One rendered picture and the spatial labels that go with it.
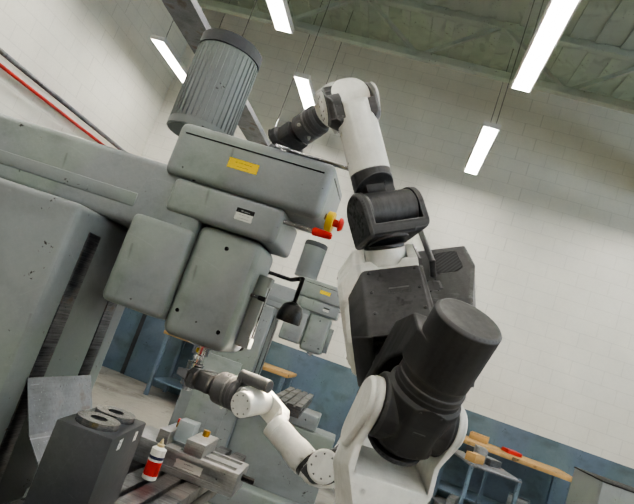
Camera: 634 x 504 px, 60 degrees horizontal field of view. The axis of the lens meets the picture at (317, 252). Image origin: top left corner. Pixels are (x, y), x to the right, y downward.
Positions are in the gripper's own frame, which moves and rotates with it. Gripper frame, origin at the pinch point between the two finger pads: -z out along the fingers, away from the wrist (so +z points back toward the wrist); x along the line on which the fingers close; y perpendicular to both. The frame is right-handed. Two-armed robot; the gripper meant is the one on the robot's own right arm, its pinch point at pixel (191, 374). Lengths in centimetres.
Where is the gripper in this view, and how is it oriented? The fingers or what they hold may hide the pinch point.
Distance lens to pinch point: 162.6
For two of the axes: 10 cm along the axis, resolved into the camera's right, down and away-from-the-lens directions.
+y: -3.2, 9.3, -1.6
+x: -4.5, -3.0, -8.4
